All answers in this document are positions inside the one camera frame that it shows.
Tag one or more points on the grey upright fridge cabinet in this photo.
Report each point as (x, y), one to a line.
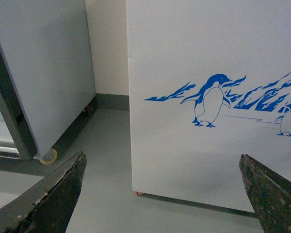
(46, 47)

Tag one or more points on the white chest freezer penguin print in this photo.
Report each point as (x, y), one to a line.
(209, 80)

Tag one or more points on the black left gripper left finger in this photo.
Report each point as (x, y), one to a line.
(47, 206)

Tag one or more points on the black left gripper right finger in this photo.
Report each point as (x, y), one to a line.
(269, 194)

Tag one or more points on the yellowish fridge caster wheel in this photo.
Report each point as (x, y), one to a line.
(49, 157)

